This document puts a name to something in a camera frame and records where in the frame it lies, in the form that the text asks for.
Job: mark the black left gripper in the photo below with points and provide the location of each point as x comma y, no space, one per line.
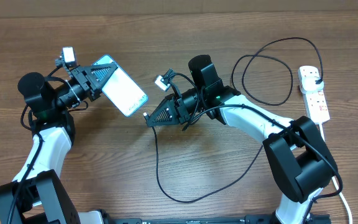
81,75

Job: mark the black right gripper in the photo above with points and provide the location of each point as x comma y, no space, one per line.
176,108

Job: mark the white power strip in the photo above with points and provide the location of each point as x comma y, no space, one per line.
315,102

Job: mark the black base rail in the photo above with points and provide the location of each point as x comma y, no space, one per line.
194,220

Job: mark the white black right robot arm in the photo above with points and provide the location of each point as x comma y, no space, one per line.
300,161

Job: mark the white charger adapter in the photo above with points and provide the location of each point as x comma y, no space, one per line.
310,84

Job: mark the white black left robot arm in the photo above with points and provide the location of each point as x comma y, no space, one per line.
36,194

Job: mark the blue screen smartphone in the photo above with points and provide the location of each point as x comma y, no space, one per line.
122,90

